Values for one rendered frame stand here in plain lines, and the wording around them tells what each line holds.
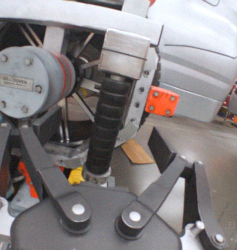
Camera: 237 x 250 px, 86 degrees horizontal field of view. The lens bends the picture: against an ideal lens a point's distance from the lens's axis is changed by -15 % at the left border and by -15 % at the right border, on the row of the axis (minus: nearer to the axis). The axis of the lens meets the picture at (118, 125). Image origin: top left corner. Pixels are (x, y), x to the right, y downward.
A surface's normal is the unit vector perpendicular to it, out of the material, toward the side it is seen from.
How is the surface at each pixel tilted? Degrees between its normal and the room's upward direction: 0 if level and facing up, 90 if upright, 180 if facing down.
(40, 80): 90
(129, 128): 90
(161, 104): 90
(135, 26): 90
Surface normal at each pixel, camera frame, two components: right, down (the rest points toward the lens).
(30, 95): 0.04, 0.36
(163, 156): -0.97, -0.21
